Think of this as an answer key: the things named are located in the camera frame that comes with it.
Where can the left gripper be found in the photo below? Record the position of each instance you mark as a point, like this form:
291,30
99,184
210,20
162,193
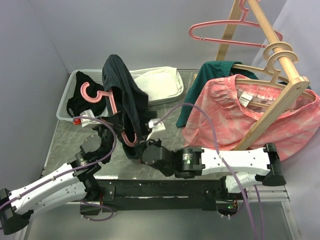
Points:
117,122

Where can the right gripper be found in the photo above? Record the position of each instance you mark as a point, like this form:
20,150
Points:
158,141

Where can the dark navy shorts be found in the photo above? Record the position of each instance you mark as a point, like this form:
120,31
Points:
131,101

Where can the pink hanger front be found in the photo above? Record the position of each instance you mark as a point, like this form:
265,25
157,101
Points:
109,94

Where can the pink hanger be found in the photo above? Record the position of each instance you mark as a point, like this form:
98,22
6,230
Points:
109,94
237,25

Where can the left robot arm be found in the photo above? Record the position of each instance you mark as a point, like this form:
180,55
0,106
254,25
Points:
73,181

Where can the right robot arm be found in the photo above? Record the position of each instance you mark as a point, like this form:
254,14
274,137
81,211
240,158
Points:
247,168

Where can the green shorts on rack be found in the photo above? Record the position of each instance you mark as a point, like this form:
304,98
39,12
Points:
213,70

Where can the beige wooden hanger front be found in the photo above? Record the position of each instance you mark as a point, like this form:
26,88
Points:
269,70

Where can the beige wooden hanger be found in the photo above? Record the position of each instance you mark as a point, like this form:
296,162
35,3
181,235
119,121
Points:
269,70
271,53

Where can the beige wooden hanger rear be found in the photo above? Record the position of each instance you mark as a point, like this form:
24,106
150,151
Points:
271,53

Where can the pink hanger rear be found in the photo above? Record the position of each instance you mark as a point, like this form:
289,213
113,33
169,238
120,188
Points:
237,25

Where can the grey plastic basket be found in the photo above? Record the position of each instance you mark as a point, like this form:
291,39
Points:
62,111

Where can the white cloth in basket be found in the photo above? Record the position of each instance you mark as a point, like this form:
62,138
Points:
160,82

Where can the white plastic basket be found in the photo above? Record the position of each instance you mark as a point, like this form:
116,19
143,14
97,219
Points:
165,85

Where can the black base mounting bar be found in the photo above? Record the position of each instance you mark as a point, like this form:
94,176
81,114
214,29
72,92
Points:
136,195

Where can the wooden clothes rack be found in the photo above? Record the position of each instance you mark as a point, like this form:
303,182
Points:
280,64

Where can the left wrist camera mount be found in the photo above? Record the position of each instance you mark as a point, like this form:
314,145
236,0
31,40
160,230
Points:
84,122

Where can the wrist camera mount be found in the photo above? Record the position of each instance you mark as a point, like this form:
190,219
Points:
84,122
156,129

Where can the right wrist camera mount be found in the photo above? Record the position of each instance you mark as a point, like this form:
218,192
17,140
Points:
156,129

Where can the black drawstring garment in basket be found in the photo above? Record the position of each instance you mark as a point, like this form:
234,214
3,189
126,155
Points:
77,104

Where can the aluminium frame rail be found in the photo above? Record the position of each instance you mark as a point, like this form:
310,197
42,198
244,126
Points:
66,223

